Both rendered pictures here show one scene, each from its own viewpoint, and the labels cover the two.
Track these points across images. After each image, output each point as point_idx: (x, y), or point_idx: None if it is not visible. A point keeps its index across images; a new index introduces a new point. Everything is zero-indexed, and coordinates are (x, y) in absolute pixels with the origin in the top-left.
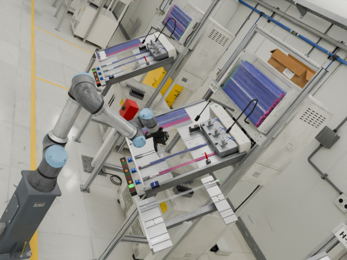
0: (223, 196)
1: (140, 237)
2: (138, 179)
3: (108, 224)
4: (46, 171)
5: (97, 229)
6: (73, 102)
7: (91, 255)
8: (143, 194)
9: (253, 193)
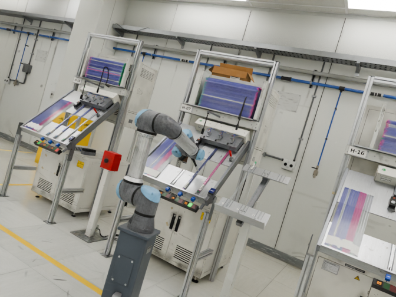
0: (268, 171)
1: (204, 251)
2: (192, 196)
3: (153, 270)
4: (151, 210)
5: (151, 277)
6: (147, 138)
7: (171, 296)
8: (204, 205)
9: (250, 178)
